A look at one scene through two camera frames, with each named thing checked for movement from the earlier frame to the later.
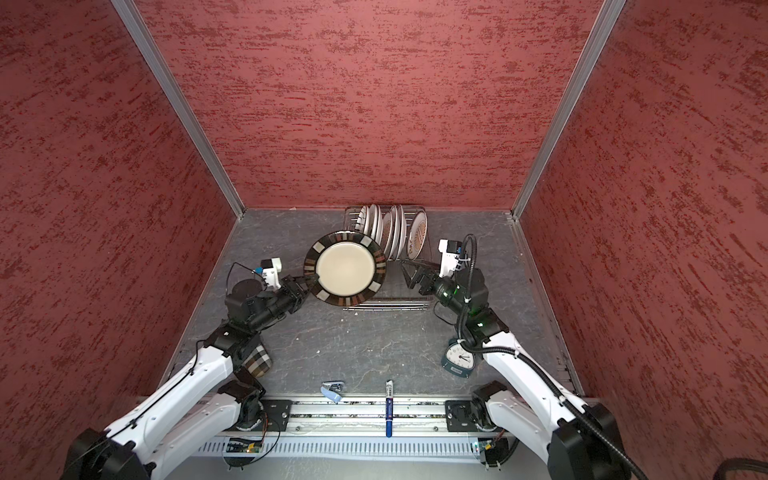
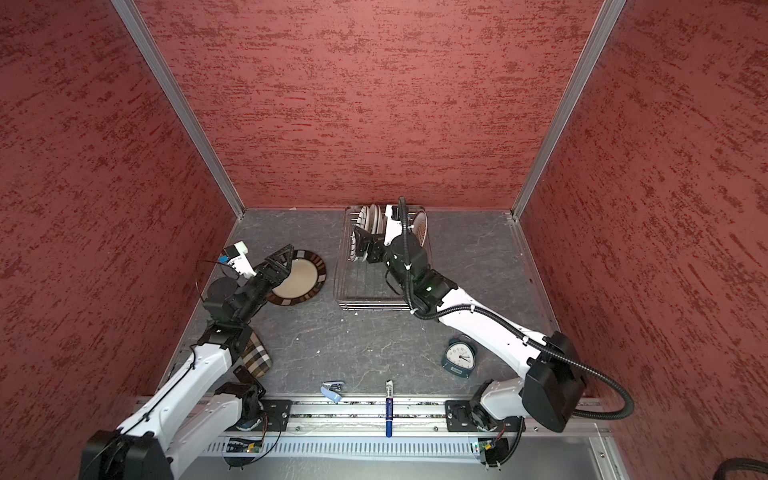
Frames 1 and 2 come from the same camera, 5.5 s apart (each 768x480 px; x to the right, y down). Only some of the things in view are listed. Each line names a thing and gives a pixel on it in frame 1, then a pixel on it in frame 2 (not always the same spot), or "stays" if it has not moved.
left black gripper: [296, 290] to [283, 271]
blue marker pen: [389, 408] stays
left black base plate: [277, 410] stays
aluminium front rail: [365, 417] stays
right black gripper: [431, 278] to [378, 245]
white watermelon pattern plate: [375, 224] stays
